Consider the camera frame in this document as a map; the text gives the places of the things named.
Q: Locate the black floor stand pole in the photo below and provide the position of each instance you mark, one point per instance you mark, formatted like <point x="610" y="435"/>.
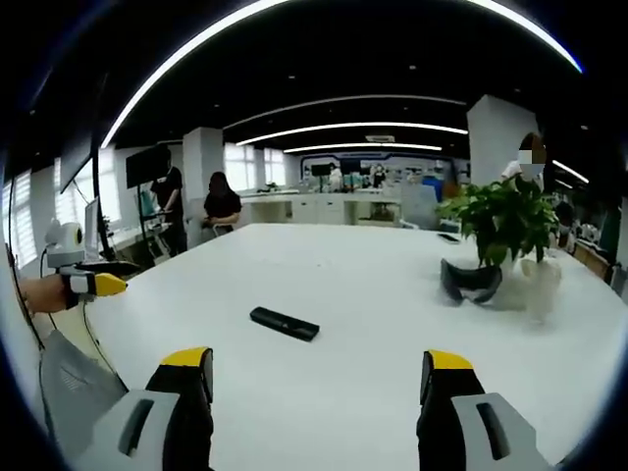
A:
<point x="100" y="186"/>

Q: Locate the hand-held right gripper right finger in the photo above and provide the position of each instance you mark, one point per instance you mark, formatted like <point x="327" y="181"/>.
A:
<point x="461" y="417"/>

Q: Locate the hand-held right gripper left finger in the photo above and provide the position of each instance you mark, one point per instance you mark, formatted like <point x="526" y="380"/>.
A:
<point x="167" y="417"/>

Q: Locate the black monitor on stand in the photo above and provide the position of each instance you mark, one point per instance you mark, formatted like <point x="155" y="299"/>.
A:
<point x="144" y="169"/>

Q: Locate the black headset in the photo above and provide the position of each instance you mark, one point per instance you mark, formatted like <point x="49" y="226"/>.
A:
<point x="468" y="287"/>

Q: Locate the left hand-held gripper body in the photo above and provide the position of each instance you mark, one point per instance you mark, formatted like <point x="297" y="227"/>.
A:
<point x="66" y="245"/>

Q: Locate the wall-mounted black screen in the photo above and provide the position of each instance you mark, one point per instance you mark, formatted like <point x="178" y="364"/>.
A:
<point x="76" y="157"/>

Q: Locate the black remote control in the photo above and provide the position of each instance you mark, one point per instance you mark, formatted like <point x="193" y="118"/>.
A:
<point x="284" y="324"/>

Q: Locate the white counter cabinets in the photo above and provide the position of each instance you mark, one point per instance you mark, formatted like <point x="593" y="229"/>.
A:
<point x="324" y="208"/>

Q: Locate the grey office chair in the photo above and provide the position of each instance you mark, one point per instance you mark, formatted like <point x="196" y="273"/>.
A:
<point x="73" y="378"/>

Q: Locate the clear plastic bag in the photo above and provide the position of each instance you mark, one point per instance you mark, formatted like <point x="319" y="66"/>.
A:
<point x="539" y="284"/>

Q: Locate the black smartphone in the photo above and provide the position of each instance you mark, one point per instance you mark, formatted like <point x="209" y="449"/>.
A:
<point x="449" y="238"/>

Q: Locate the green potted plant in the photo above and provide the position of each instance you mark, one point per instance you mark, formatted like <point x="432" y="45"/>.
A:
<point x="505" y="221"/>

